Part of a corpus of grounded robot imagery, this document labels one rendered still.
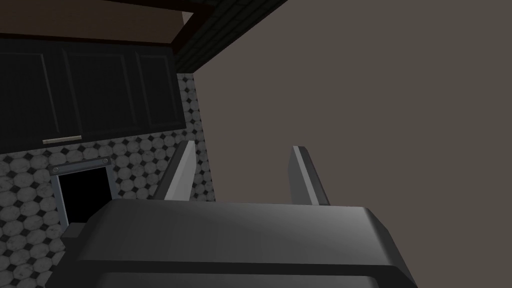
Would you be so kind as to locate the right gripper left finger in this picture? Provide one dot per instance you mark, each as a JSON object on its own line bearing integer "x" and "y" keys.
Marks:
{"x": 180, "y": 176}

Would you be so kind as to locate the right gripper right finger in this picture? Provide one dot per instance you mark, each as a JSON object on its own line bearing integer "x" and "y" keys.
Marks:
{"x": 304, "y": 180}

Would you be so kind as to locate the grey framed black appliance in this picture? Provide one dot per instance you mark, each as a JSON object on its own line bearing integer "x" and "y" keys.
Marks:
{"x": 82, "y": 192}

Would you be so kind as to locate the black wall cupboard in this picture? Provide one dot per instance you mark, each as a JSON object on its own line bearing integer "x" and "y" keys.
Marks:
{"x": 92, "y": 88}

